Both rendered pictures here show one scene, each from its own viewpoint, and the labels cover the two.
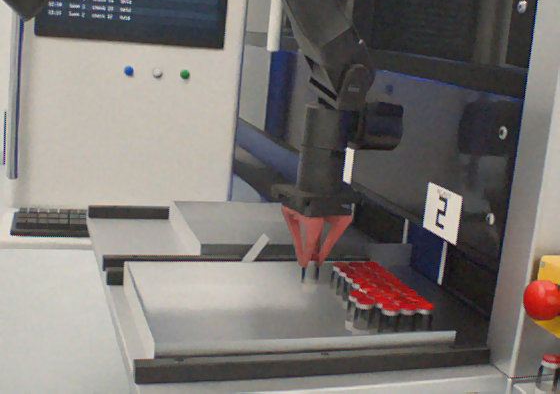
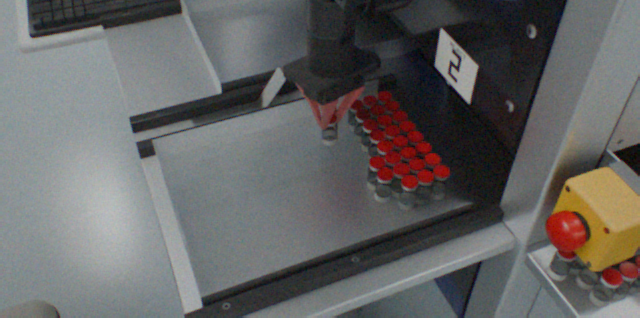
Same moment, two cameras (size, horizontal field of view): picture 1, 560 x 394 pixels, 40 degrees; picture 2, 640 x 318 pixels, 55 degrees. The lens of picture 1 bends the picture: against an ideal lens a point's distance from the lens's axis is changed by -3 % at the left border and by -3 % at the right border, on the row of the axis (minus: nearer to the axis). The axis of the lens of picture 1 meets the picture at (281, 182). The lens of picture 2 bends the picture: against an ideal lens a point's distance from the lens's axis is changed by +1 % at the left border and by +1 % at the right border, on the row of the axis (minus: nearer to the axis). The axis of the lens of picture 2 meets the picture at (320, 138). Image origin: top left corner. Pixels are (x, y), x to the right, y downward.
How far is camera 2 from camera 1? 0.45 m
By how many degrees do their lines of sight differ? 33
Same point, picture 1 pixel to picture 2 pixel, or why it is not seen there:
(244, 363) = (285, 292)
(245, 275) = (268, 120)
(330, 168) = (340, 55)
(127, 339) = (173, 255)
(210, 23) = not seen: outside the picture
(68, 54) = not seen: outside the picture
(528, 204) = (555, 120)
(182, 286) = (212, 144)
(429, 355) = (449, 234)
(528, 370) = (541, 237)
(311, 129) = (316, 21)
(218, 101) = not seen: outside the picture
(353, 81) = not seen: outside the picture
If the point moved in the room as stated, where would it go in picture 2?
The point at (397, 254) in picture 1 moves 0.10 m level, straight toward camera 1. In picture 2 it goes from (405, 44) to (405, 82)
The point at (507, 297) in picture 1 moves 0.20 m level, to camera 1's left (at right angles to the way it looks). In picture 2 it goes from (524, 184) to (350, 193)
